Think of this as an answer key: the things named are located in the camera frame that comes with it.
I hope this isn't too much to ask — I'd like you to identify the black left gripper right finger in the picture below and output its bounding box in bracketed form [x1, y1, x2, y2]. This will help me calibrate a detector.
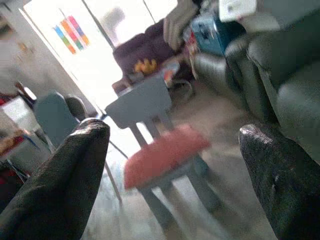
[238, 124, 320, 240]

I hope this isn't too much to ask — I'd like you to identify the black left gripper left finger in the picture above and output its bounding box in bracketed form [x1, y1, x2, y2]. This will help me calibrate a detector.
[0, 118, 111, 240]

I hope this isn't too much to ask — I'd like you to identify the green leather sofa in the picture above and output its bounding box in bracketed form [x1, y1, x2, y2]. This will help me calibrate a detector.
[193, 0, 320, 162]

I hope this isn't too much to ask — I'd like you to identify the pink seat cushion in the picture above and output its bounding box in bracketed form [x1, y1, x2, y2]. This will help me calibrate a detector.
[123, 124, 212, 191]

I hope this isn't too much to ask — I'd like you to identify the grey child chair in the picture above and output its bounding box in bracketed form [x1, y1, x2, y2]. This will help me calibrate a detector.
[104, 76, 225, 237]

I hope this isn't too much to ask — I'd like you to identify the yellow plush toy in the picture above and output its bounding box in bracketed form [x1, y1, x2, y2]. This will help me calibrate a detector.
[133, 57, 159, 74]

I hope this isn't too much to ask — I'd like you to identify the colourful baby bouncer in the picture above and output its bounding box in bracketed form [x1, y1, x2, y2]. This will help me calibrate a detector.
[159, 61, 195, 101]

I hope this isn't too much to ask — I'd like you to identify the blue hard case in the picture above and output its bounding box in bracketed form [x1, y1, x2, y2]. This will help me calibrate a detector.
[191, 14, 247, 57]

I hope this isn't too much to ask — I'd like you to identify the purple armchair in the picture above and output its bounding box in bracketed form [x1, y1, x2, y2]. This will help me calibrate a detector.
[111, 19, 198, 93]

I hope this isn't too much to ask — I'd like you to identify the white flat board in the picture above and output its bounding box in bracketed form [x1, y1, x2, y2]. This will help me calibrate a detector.
[218, 0, 258, 23]

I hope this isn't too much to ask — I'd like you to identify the beige draped cloth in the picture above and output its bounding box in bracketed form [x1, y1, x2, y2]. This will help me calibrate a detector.
[163, 0, 201, 51]

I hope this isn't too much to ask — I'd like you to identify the grey metal frame chair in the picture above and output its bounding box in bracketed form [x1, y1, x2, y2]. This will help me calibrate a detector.
[33, 91, 126, 208]

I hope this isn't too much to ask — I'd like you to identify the colourful striped wall hanging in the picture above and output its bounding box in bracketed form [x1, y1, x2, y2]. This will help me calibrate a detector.
[52, 15, 90, 55]

